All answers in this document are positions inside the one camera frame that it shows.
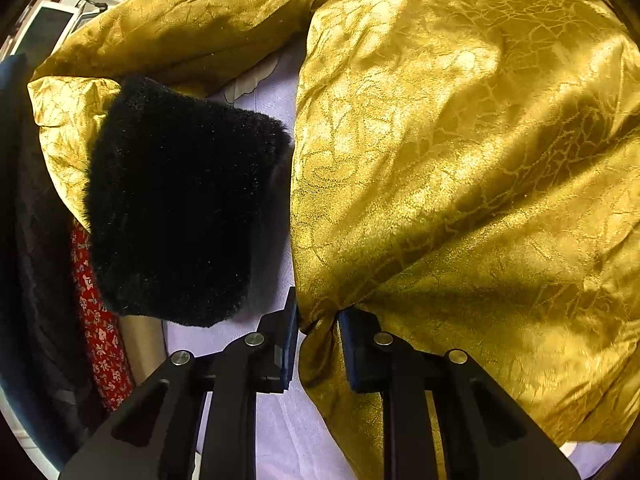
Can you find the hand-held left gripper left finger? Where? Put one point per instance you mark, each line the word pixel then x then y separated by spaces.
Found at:
pixel 287 342

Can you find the dark cloth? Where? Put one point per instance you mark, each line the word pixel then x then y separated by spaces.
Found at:
pixel 40 285

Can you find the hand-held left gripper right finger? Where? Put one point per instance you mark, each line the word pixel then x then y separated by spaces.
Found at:
pixel 350 350

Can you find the red floral cloth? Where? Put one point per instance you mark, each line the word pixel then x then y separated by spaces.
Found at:
pixel 100 340

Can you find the gold satin coat black fur cuffs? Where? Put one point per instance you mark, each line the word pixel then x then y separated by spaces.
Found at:
pixel 450 160

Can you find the lavender floral bedsheet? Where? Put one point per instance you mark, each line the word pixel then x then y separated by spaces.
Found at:
pixel 280 440

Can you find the white appliance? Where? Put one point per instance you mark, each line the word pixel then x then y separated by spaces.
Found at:
pixel 47 27

